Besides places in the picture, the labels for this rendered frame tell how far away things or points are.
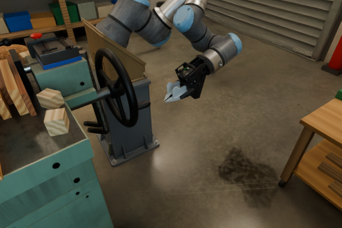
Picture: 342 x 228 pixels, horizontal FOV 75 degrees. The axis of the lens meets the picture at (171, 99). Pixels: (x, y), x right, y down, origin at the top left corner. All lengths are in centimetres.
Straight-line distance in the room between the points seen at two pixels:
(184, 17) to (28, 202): 73
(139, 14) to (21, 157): 92
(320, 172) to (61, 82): 137
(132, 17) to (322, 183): 133
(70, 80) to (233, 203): 113
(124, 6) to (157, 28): 21
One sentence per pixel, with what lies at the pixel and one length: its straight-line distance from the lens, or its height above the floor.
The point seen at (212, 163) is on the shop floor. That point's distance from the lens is 160.
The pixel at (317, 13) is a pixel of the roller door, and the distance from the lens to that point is 321.
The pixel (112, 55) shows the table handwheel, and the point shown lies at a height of 95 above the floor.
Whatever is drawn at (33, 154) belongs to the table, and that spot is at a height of 90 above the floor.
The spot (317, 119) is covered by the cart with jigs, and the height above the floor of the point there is 53.
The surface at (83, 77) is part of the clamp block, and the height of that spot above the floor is 91.
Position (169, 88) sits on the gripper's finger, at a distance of 83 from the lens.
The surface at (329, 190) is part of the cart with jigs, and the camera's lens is 149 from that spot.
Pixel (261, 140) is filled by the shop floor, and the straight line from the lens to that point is 184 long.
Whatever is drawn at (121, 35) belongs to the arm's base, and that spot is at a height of 82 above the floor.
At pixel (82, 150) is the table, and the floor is 88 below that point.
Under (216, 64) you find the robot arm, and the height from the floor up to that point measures 86.
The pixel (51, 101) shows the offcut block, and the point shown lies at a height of 93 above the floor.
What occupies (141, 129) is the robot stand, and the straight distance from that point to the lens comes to 153.
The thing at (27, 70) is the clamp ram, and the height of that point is 95.
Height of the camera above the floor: 124
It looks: 36 degrees down
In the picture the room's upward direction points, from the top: straight up
